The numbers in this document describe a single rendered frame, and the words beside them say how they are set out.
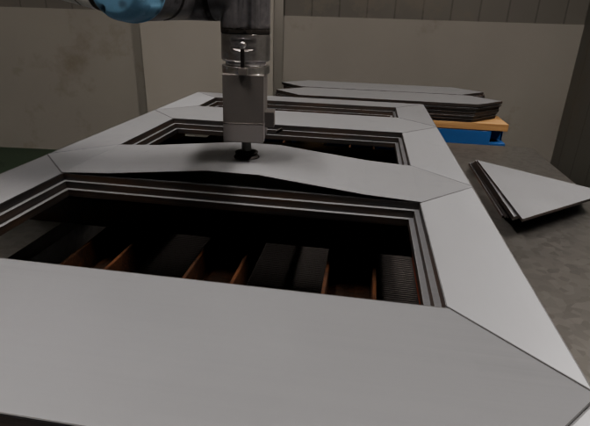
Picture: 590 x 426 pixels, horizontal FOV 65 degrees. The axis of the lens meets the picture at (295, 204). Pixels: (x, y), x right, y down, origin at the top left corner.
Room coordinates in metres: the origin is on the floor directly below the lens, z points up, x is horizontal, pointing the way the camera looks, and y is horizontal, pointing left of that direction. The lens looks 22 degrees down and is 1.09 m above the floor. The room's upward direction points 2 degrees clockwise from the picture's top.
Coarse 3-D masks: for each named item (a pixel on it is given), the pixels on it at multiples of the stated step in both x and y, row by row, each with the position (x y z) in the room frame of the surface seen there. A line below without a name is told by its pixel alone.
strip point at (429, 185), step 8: (416, 168) 0.78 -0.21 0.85; (416, 176) 0.74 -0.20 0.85; (424, 176) 0.74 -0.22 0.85; (432, 176) 0.74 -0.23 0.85; (440, 176) 0.74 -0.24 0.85; (416, 184) 0.69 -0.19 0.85; (424, 184) 0.69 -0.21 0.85; (432, 184) 0.69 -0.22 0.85; (440, 184) 0.70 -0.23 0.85; (448, 184) 0.70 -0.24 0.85; (456, 184) 0.70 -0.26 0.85; (464, 184) 0.70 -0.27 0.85; (424, 192) 0.66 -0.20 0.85; (432, 192) 0.66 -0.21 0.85; (440, 192) 0.66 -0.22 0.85; (448, 192) 0.66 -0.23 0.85; (424, 200) 0.62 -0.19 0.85
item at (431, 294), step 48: (144, 144) 0.96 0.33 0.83; (384, 144) 1.05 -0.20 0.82; (48, 192) 0.65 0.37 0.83; (96, 192) 0.68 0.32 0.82; (144, 192) 0.67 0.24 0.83; (192, 192) 0.66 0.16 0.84; (240, 192) 0.66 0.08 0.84; (288, 192) 0.65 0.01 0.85; (336, 192) 0.65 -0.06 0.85; (432, 288) 0.41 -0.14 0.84
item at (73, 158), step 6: (78, 150) 0.83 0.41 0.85; (84, 150) 0.83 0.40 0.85; (90, 150) 0.83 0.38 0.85; (96, 150) 0.83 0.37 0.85; (102, 150) 0.83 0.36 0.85; (60, 156) 0.78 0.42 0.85; (66, 156) 0.78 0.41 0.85; (72, 156) 0.79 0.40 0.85; (78, 156) 0.79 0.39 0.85; (84, 156) 0.79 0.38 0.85; (90, 156) 0.79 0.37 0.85; (54, 162) 0.75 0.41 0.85; (60, 162) 0.75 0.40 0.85; (66, 162) 0.75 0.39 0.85; (72, 162) 0.75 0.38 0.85; (78, 162) 0.75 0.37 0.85; (60, 168) 0.72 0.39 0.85; (66, 168) 0.72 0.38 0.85
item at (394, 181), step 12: (372, 168) 0.76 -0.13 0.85; (384, 168) 0.77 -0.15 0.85; (396, 168) 0.77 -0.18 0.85; (408, 168) 0.78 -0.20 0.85; (372, 180) 0.70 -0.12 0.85; (384, 180) 0.70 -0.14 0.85; (396, 180) 0.71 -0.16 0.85; (408, 180) 0.71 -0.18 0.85; (372, 192) 0.64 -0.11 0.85; (384, 192) 0.64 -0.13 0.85; (396, 192) 0.65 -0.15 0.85; (408, 192) 0.65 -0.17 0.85
